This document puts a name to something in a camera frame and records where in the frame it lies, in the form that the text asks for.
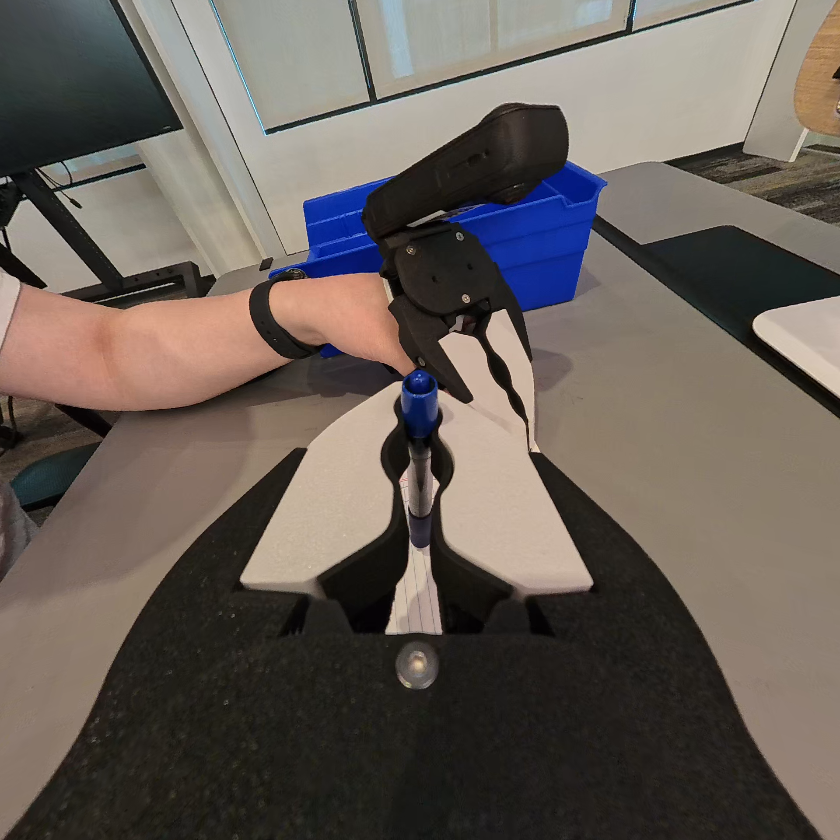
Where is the person's left hand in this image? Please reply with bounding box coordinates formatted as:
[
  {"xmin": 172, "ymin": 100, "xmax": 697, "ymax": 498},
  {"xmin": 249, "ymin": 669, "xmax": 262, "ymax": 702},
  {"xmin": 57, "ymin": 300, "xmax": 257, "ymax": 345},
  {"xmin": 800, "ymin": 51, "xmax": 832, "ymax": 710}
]
[{"xmin": 272, "ymin": 271, "xmax": 448, "ymax": 396}]

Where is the wooden chair back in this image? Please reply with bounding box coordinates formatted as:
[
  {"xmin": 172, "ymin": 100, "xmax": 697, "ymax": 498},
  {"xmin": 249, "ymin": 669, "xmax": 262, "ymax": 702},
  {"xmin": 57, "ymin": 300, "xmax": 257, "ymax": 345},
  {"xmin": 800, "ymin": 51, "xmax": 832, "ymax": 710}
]
[{"xmin": 793, "ymin": 0, "xmax": 840, "ymax": 139}]

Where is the black wrist watch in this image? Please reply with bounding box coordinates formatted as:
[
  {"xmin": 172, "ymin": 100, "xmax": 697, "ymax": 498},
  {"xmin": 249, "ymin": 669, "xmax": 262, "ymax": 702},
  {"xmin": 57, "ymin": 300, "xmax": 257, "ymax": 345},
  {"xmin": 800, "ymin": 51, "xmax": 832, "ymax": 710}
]
[{"xmin": 248, "ymin": 270, "xmax": 330, "ymax": 361}]

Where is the white lined notepad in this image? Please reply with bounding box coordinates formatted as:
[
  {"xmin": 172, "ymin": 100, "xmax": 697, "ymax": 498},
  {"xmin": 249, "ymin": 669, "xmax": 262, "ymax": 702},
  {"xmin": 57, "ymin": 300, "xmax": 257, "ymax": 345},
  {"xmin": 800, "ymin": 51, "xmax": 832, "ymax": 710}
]
[{"xmin": 386, "ymin": 476, "xmax": 442, "ymax": 636}]

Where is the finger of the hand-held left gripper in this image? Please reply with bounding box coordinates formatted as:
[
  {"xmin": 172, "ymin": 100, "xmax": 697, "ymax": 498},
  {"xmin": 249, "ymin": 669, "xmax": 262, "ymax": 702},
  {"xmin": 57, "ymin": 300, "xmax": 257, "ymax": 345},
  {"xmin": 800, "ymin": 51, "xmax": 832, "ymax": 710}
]
[
  {"xmin": 441, "ymin": 322, "xmax": 530, "ymax": 448},
  {"xmin": 486, "ymin": 307, "xmax": 541, "ymax": 454}
]

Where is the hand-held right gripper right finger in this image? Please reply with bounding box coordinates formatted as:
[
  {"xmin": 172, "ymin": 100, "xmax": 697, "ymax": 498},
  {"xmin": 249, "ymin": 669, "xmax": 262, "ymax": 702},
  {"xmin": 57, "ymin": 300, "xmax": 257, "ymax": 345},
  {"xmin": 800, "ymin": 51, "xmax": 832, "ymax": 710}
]
[{"xmin": 433, "ymin": 402, "xmax": 595, "ymax": 613}]

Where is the person's left forearm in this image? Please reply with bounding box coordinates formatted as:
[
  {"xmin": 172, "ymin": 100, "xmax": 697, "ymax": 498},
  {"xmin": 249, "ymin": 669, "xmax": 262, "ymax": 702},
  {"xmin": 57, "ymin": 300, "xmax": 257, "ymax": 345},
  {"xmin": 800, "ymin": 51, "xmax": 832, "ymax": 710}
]
[{"xmin": 0, "ymin": 289, "xmax": 271, "ymax": 412}]

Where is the blue plastic bin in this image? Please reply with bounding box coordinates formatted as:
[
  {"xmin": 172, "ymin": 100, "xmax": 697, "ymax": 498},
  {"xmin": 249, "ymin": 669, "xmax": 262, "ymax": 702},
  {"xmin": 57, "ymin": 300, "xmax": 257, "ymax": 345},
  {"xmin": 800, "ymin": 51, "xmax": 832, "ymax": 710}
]
[{"xmin": 269, "ymin": 161, "xmax": 609, "ymax": 359}]

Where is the light grey clothing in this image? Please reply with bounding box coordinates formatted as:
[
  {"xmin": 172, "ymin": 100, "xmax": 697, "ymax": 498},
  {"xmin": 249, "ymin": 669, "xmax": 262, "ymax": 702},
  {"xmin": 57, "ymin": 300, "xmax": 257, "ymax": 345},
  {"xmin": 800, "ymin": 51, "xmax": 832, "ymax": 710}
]
[{"xmin": 0, "ymin": 481, "xmax": 40, "ymax": 585}]

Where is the black monitor stand frame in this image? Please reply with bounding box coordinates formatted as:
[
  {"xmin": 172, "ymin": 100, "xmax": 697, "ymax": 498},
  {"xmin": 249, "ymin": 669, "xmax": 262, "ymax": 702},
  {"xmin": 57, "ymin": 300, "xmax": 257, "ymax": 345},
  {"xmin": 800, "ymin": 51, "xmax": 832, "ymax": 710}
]
[{"xmin": 0, "ymin": 167, "xmax": 218, "ymax": 304}]

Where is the blue capped clear pen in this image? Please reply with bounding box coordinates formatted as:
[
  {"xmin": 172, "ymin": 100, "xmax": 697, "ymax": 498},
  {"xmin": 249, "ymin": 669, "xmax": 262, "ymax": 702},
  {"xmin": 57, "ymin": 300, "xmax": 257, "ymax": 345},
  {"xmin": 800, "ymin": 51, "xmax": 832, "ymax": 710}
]
[{"xmin": 402, "ymin": 371, "xmax": 439, "ymax": 549}]

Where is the white shirt sleeve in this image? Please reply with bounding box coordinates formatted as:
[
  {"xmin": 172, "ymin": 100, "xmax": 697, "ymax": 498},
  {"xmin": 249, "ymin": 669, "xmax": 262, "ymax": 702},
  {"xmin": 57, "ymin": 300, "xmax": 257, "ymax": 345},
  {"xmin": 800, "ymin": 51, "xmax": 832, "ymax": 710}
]
[{"xmin": 0, "ymin": 269, "xmax": 21, "ymax": 370}]

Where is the thin black cable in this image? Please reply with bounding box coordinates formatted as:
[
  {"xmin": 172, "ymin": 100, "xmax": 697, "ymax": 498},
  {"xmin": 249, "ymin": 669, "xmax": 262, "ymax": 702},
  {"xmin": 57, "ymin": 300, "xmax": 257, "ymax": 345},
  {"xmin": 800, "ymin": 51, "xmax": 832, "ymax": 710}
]
[{"xmin": 38, "ymin": 164, "xmax": 84, "ymax": 210}]

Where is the white flat object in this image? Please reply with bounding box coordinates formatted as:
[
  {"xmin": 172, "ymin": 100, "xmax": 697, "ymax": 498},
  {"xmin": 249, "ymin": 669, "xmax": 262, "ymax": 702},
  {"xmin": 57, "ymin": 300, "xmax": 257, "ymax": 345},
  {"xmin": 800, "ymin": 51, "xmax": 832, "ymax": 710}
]
[{"xmin": 751, "ymin": 295, "xmax": 840, "ymax": 399}]

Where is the teal chair seat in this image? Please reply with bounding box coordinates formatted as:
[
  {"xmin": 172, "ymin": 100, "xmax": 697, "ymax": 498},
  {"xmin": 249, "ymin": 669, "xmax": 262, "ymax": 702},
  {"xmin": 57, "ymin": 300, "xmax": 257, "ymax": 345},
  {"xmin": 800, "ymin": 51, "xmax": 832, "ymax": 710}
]
[{"xmin": 9, "ymin": 441, "xmax": 103, "ymax": 511}]

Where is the dark desk mat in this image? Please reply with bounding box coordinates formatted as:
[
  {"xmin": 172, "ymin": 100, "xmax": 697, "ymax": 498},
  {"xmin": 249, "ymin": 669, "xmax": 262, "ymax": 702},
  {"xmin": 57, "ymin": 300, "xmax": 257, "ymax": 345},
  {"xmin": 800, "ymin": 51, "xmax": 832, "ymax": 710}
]
[{"xmin": 592, "ymin": 217, "xmax": 840, "ymax": 419}]

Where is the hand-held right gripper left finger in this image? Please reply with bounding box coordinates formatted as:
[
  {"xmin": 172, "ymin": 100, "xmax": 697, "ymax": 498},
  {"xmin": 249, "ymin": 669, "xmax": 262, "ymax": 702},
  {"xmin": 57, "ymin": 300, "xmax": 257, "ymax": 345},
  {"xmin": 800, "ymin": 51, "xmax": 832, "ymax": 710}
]
[{"xmin": 241, "ymin": 388, "xmax": 411, "ymax": 614}]

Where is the black monitor screen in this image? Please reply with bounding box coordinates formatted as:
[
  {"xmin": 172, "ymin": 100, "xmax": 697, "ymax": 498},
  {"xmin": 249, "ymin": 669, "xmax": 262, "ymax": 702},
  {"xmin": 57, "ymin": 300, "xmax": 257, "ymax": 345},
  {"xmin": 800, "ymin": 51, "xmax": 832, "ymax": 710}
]
[{"xmin": 0, "ymin": 0, "xmax": 184, "ymax": 179}]

